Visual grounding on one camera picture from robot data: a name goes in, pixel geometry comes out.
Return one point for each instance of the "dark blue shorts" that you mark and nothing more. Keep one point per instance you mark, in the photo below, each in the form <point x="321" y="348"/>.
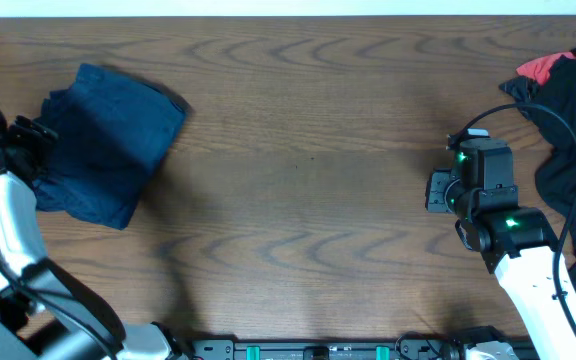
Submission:
<point x="113" y="132"/>

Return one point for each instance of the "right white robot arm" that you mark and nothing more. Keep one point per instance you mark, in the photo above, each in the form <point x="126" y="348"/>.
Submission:
<point x="517" y="244"/>

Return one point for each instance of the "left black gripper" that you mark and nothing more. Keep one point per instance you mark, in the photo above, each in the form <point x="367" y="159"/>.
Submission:
<point x="38" y="136"/>

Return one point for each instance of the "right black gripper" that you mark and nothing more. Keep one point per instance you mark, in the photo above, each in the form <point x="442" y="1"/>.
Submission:
<point x="435" y="200"/>

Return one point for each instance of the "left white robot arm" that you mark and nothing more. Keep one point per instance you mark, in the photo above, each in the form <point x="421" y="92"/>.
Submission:
<point x="45" y="312"/>

